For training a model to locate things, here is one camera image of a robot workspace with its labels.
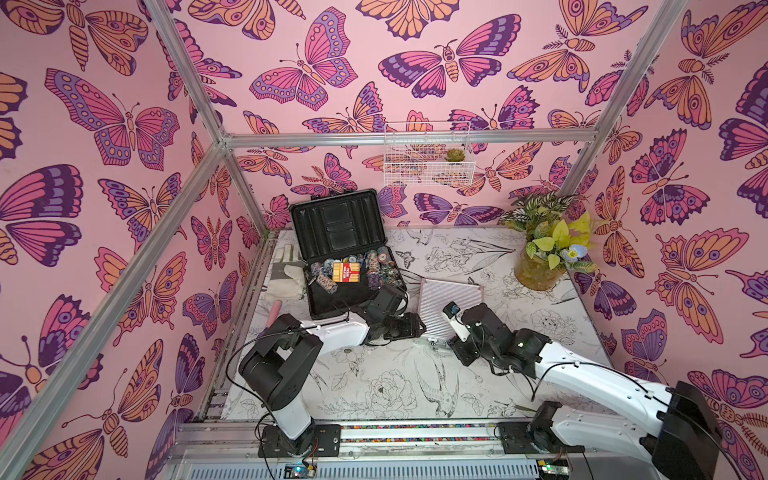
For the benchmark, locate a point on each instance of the potted green plant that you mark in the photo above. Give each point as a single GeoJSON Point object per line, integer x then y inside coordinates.
{"type": "Point", "coordinates": [554, 246]}

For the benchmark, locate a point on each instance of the small succulent in basket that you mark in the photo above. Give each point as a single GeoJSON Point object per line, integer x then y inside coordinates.
{"type": "Point", "coordinates": [455, 155]}

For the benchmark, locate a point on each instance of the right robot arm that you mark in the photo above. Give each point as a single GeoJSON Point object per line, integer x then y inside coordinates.
{"type": "Point", "coordinates": [671, 428]}

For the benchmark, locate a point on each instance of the pink purple garden trowel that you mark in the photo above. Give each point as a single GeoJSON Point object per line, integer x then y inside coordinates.
{"type": "Point", "coordinates": [274, 313]}

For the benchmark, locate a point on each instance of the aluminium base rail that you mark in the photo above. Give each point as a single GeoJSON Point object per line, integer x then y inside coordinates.
{"type": "Point", "coordinates": [416, 449]}

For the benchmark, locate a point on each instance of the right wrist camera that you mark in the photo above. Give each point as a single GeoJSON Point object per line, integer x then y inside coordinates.
{"type": "Point", "coordinates": [452, 314]}

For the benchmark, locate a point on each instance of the large black poker case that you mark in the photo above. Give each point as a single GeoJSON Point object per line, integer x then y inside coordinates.
{"type": "Point", "coordinates": [335, 228]}

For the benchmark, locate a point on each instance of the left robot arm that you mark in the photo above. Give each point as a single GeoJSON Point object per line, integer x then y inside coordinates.
{"type": "Point", "coordinates": [280, 360]}

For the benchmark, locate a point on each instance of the white wire basket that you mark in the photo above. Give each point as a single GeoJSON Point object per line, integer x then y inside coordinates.
{"type": "Point", "coordinates": [417, 158]}

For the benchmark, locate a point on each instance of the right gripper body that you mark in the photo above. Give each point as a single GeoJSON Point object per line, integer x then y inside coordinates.
{"type": "Point", "coordinates": [471, 315]}

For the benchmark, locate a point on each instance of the orange playing card box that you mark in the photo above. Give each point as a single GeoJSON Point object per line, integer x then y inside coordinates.
{"type": "Point", "coordinates": [346, 272]}

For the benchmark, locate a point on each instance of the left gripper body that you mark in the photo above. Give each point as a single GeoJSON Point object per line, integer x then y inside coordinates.
{"type": "Point", "coordinates": [400, 328]}

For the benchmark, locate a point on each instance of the beige work glove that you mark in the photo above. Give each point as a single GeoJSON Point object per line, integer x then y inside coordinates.
{"type": "Point", "coordinates": [287, 281]}

